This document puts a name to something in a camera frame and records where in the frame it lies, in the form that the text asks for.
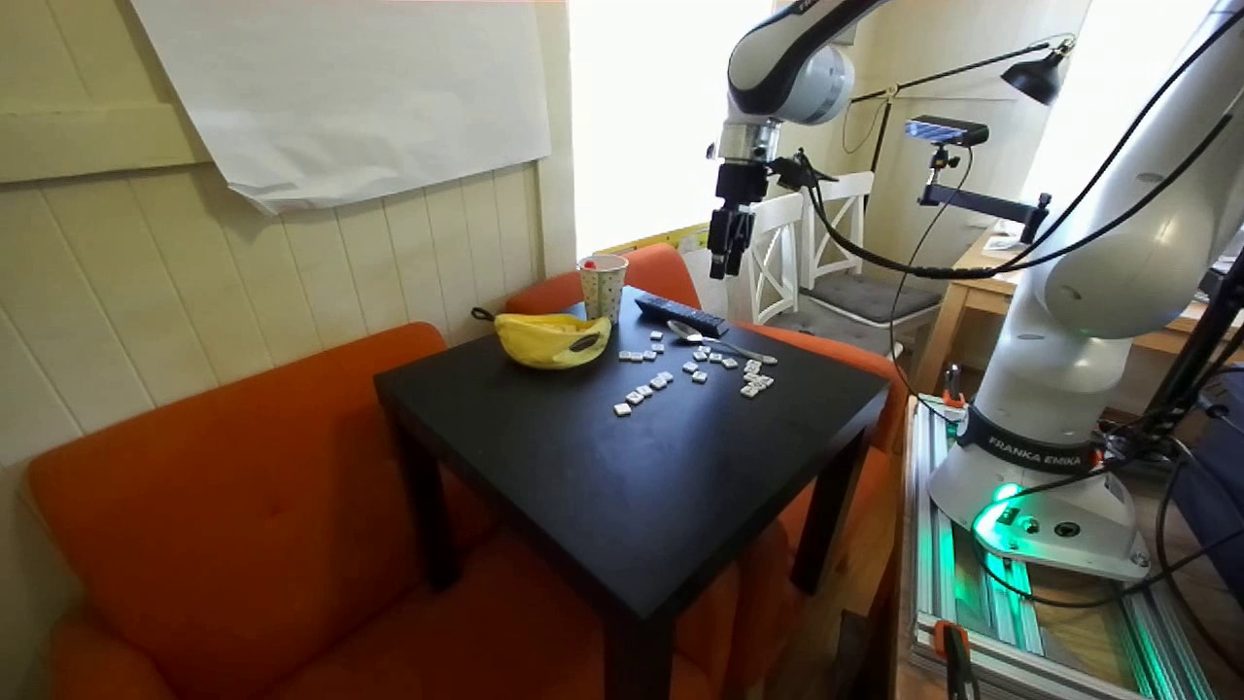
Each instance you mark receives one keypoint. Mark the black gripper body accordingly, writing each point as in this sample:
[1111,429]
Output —
[739,184]

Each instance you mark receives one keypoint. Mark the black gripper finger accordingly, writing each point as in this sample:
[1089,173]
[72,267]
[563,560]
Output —
[722,260]

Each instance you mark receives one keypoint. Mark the black remote control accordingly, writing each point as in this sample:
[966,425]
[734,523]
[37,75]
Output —
[684,311]

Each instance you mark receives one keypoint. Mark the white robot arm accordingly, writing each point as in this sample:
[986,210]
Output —
[1028,474]

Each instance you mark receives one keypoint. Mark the white wooden chair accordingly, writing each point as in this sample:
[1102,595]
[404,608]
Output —
[795,247]

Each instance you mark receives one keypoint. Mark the patterned paper cup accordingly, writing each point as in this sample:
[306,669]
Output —
[599,286]

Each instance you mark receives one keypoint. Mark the yellow banana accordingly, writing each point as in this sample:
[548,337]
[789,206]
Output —
[548,338]

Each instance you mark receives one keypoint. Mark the black side table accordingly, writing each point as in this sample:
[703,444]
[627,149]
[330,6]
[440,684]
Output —
[636,478]

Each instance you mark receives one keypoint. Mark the black desk lamp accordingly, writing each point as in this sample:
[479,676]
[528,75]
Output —
[1035,72]

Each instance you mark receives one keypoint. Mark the white paper sheet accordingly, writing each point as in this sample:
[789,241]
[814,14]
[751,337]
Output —
[336,103]

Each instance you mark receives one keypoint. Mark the orange fabric sofa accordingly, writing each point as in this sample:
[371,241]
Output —
[260,540]

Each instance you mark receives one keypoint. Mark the camera on stand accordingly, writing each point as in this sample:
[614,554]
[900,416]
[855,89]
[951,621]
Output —
[956,146]

